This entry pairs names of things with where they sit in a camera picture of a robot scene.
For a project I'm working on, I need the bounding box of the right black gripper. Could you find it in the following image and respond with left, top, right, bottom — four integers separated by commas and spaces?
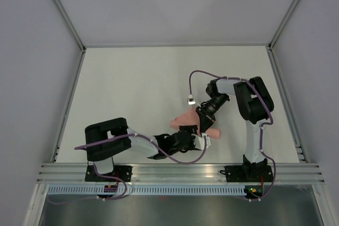
195, 94, 228, 133

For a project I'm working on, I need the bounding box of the left aluminium frame post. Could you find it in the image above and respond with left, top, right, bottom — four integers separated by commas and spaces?
51, 0, 86, 52

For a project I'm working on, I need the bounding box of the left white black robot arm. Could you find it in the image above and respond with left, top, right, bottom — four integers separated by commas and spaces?
81, 117, 205, 182

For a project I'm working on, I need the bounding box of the aluminium front rail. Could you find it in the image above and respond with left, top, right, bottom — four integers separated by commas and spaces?
36, 163, 325, 185

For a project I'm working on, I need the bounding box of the white slotted cable duct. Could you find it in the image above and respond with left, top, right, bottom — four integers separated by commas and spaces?
48, 184, 246, 196

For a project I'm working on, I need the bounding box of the pink cloth napkin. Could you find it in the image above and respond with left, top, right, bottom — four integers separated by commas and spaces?
170, 109, 221, 139

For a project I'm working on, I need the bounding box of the right aluminium frame post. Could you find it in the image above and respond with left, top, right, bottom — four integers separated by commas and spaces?
267, 0, 301, 50

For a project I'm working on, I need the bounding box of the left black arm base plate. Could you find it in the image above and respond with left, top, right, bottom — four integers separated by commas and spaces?
85, 165, 132, 182

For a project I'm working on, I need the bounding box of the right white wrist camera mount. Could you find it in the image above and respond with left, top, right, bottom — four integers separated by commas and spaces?
188, 94, 197, 105

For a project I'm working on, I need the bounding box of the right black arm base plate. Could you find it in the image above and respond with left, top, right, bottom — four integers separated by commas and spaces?
219, 166, 273, 183

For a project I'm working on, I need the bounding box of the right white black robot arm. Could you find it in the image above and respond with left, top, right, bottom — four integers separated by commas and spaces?
195, 77, 274, 181

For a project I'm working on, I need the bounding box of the aluminium frame post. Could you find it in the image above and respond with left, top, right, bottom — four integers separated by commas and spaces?
267, 0, 301, 50
51, 0, 86, 52

